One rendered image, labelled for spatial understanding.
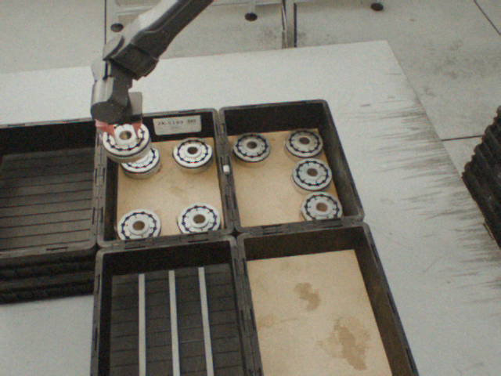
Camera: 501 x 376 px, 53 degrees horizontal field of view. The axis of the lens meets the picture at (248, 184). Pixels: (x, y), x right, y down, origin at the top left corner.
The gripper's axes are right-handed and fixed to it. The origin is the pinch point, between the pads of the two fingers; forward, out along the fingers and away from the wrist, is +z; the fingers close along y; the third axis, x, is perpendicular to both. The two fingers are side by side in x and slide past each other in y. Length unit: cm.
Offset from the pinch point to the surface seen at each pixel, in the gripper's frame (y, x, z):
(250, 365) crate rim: 23, -50, 10
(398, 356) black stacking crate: 52, -50, 14
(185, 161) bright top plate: 11.7, 5.8, 19.7
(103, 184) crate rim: -7.0, -5.0, 12.0
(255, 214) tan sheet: 28.5, -10.5, 22.1
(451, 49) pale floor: 168, 147, 115
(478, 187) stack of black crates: 126, 29, 82
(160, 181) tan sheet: 5.0, 2.0, 22.5
